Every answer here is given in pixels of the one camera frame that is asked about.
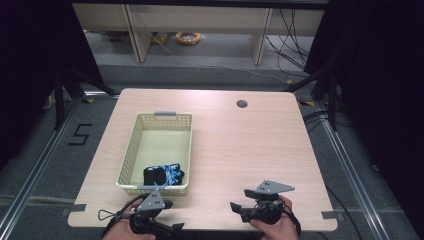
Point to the white desk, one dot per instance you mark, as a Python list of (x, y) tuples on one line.
[(200, 18)]

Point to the black fingerless glove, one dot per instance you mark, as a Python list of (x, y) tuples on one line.
[(154, 176)]

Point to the aluminium floor rail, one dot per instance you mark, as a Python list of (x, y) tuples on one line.
[(33, 173), (353, 180)]

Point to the cream plastic basket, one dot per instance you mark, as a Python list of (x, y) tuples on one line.
[(160, 146)]

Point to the black curtain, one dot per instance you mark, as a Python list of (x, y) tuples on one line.
[(30, 66), (380, 100)]

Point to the black metal stand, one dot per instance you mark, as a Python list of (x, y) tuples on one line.
[(60, 100), (330, 100)]

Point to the yellow packet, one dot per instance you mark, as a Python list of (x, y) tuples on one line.
[(160, 38)]

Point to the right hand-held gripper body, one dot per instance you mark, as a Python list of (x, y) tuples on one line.
[(271, 187)]

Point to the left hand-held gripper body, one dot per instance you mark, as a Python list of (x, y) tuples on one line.
[(151, 201)]

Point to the person's right hand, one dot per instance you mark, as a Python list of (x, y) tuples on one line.
[(276, 231)]

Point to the person's left hand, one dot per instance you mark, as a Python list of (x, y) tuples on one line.
[(121, 230)]

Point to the blue camouflage fingerless glove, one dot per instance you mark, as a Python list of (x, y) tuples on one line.
[(174, 173)]

